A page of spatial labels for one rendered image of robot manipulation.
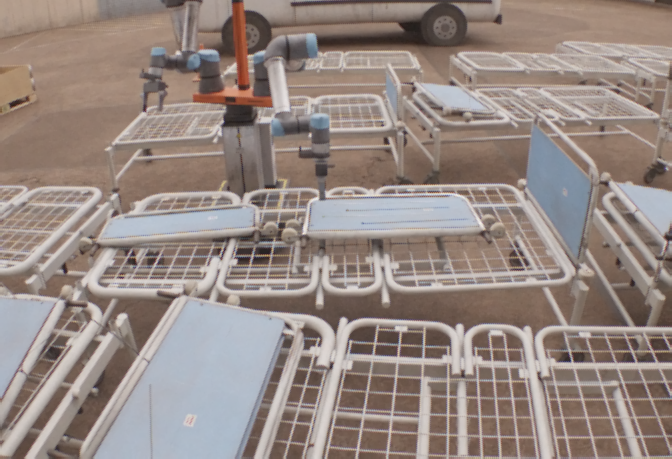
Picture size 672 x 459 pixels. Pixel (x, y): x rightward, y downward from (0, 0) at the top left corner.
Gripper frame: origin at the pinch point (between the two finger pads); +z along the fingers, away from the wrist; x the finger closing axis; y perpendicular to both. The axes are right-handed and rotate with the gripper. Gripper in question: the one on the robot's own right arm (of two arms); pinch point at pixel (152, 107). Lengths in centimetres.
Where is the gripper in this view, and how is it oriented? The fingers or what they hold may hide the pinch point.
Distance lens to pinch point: 283.2
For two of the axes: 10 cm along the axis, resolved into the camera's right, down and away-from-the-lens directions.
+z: -0.8, 9.9, 0.6
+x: -8.3, -1.0, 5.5
